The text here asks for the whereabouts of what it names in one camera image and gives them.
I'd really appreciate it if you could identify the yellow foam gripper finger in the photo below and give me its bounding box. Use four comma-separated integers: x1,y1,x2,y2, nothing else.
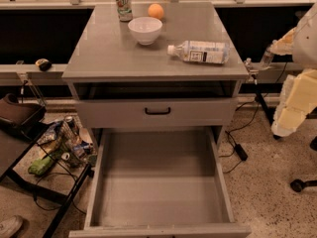
271,69,317,137

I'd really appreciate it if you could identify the blue plastic water bottle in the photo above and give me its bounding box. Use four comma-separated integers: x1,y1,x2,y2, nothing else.
167,41,230,64

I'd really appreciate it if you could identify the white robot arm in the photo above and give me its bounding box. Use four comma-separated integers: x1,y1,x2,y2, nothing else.
270,4,317,137

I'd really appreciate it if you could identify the clear bottle on ledge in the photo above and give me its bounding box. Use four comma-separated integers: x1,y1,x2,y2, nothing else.
260,40,275,70

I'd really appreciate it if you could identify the open grey middle drawer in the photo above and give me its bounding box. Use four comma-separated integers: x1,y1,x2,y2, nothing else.
69,128,251,238

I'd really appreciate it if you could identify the grey drawer cabinet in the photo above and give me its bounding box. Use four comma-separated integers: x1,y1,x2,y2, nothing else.
62,2,248,139

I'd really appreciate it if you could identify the closed grey top drawer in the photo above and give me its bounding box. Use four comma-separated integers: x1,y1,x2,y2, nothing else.
75,98,238,129

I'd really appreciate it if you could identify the black chair caster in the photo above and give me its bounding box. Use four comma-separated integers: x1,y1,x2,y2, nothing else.
290,179,317,192

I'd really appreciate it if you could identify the white ceramic bowl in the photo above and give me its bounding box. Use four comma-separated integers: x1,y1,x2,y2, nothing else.
128,17,162,46

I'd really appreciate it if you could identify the orange fruit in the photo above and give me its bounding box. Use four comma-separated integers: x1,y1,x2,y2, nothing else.
148,4,164,20

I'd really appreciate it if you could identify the green soda can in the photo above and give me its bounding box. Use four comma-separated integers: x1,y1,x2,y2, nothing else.
116,0,133,22

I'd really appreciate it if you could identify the small black device on ledge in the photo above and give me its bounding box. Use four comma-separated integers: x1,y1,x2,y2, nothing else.
35,59,52,71

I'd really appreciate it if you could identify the green snack bag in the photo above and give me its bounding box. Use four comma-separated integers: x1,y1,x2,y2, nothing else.
28,157,53,177

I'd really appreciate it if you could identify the brown bag on cart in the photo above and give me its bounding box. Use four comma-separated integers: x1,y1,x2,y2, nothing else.
0,93,46,130

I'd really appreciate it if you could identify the white sneaker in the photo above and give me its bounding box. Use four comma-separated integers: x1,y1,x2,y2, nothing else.
0,215,23,238

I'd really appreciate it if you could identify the black power adapter with cable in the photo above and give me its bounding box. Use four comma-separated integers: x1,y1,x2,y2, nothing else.
223,97,260,174

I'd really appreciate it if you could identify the black wire basket cart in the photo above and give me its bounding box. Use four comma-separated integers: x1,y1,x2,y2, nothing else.
0,119,94,238

